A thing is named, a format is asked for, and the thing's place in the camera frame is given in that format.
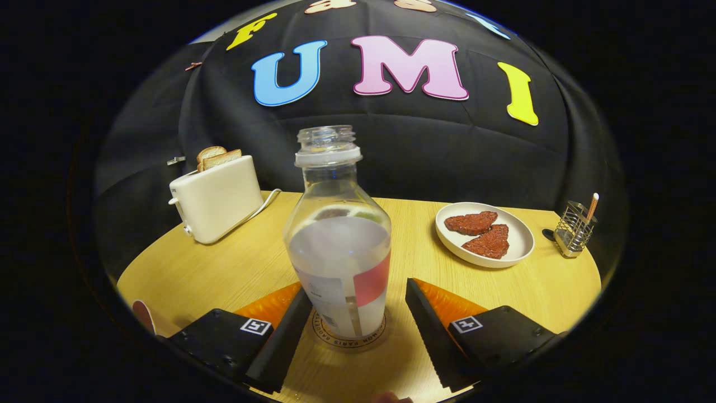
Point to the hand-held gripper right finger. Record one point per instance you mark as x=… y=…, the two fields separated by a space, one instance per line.
x=433 y=341

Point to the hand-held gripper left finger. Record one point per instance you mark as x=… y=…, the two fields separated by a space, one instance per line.
x=279 y=347

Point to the round cork coaster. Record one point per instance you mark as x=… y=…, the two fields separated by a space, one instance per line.
x=372 y=340

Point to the clear plastic juice bottle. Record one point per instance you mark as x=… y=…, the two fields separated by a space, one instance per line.
x=335 y=252

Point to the wooden table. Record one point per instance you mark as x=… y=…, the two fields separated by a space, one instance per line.
x=224 y=268

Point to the red meat patty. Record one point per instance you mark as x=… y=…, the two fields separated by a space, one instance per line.
x=472 y=222
x=489 y=243

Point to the white round plate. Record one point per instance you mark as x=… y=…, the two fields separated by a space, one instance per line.
x=520 y=240

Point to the white toaster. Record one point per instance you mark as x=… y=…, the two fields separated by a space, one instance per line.
x=218 y=198

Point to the toast slice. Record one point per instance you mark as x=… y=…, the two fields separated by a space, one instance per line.
x=210 y=153
x=224 y=159

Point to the black backdrop cloth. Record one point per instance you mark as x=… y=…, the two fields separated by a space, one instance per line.
x=419 y=145

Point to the orange and white stick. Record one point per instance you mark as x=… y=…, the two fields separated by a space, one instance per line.
x=592 y=206

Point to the small white clip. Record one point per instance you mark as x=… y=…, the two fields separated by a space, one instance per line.
x=175 y=160

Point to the small pink clip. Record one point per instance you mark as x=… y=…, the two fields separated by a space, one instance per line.
x=193 y=66

